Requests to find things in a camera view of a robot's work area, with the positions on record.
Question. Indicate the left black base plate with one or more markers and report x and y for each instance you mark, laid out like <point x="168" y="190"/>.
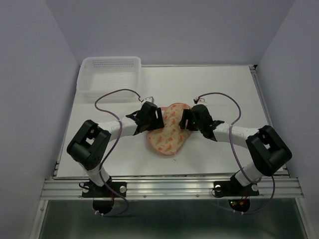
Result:
<point x="90" y="190"/>

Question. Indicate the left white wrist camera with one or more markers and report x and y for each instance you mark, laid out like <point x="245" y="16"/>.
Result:
<point x="148" y="99"/>

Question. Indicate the aluminium rail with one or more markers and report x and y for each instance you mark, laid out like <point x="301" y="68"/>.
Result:
<point x="284" y="172"/>
<point x="163" y="188"/>

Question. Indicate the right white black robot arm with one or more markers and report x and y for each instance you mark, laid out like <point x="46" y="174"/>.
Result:
<point x="268" y="151"/>

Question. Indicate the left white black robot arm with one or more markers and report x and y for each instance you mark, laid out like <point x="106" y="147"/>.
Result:
<point x="90" y="142"/>

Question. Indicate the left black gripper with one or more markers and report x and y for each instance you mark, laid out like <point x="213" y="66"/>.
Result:
<point x="158" y="123"/>

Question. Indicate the aluminium front rail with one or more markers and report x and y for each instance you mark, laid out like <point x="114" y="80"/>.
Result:
<point x="163" y="188"/>

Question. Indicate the floral orange laundry bag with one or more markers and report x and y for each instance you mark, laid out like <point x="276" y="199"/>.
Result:
<point x="170" y="139"/>

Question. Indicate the aluminium right side rail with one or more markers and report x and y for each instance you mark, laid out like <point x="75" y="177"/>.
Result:
<point x="284" y="172"/>

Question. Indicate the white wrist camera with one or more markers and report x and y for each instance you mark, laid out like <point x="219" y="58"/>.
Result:
<point x="148" y="99"/>
<point x="199" y="101"/>

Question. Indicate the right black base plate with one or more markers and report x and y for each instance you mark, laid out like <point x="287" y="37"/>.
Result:
<point x="232" y="189"/>

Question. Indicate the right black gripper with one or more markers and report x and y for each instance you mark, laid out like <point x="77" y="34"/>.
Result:
<point x="187" y="114"/>

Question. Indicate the white perforated plastic basket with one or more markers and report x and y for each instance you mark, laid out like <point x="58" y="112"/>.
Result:
<point x="101" y="75"/>

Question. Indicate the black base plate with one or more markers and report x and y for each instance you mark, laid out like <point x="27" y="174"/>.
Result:
<point x="90" y="190"/>
<point x="232" y="189"/>

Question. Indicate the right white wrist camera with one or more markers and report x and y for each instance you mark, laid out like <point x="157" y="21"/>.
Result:
<point x="199" y="101"/>

